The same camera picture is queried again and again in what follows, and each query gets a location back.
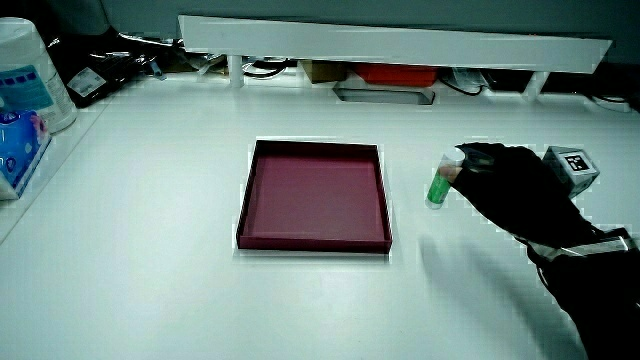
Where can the person's right hand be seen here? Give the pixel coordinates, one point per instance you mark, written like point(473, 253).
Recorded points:
point(515, 190)

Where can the green glue stick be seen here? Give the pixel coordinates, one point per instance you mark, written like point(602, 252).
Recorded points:
point(438, 190)

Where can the grey flat tray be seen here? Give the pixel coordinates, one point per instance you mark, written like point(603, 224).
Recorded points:
point(382, 96)

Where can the orange box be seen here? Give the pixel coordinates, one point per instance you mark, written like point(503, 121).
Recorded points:
point(397, 74)

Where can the white desk shelf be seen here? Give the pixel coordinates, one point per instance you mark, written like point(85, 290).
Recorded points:
point(380, 45)

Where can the maroon shallow box tray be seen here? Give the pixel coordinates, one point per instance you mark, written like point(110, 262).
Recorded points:
point(315, 195)

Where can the brown cardboard box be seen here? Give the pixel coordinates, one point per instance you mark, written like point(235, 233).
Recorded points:
point(324, 71)

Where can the black bag with white label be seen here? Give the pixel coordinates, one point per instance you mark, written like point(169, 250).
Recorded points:
point(95, 75)

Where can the blue tissue pack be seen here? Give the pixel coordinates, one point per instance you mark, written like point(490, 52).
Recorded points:
point(20, 145)

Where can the white wet wipes canister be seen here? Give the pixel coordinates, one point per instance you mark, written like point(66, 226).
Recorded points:
point(30, 75)

